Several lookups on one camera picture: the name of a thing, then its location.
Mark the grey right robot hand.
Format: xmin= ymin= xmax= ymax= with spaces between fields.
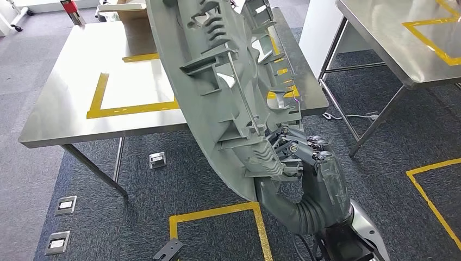
xmin=254 ymin=125 xmax=354 ymax=235

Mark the grey plastic wheel hubcap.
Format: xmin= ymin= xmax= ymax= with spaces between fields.
xmin=146 ymin=0 xmax=303 ymax=202

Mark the yellow floor tape square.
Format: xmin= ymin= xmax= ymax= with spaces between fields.
xmin=406 ymin=157 xmax=461 ymax=252
xmin=168 ymin=201 xmax=273 ymax=261

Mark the white panel board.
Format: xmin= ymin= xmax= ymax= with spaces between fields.
xmin=298 ymin=0 xmax=372 ymax=79

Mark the steel floor socket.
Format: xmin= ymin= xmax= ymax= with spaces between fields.
xmin=54 ymin=195 xmax=78 ymax=217
xmin=45 ymin=231 xmax=71 ymax=257
xmin=148 ymin=151 xmax=167 ymax=170

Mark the yellow table tape outline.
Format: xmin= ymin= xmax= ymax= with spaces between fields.
xmin=86 ymin=34 xmax=300 ymax=120
xmin=401 ymin=0 xmax=461 ymax=67

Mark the brown cardboard box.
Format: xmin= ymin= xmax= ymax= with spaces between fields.
xmin=96 ymin=0 xmax=149 ymax=23

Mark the white wheeled stand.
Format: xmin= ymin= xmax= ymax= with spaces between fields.
xmin=0 ymin=0 xmax=36 ymax=38

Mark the black camera cable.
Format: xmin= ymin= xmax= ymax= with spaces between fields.
xmin=292 ymin=234 xmax=317 ymax=261

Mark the white floor cable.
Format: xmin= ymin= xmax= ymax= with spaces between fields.
xmin=321 ymin=110 xmax=379 ymax=122

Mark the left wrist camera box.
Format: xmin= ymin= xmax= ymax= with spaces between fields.
xmin=152 ymin=238 xmax=184 ymax=261

